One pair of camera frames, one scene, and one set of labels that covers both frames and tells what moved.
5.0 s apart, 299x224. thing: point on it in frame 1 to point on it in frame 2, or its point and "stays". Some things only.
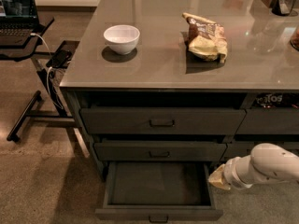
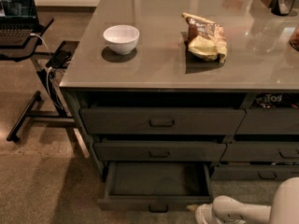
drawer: [161, 120] stays
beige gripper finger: [217, 178] to [192, 206]
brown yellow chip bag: [206, 39] stays
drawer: [160, 151] stays
